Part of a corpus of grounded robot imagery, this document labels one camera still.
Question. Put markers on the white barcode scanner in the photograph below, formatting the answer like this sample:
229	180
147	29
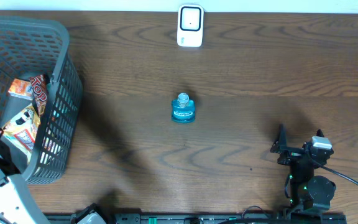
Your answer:
190	25

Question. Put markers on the blue glass bottle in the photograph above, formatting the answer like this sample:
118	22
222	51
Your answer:
183	109

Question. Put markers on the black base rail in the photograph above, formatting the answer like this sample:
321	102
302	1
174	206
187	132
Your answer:
135	218

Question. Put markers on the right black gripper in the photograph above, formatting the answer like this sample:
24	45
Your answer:
280	145

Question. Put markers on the red Top candy bar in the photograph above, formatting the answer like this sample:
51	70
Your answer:
39	88

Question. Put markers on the orange small carton box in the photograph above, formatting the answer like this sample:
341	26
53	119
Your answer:
21	89

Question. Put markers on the orange noodle snack packet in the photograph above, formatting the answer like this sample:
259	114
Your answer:
21	130

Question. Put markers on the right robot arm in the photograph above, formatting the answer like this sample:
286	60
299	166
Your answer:
309	194

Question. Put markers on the grey plastic shopping basket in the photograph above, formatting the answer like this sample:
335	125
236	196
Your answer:
30	47

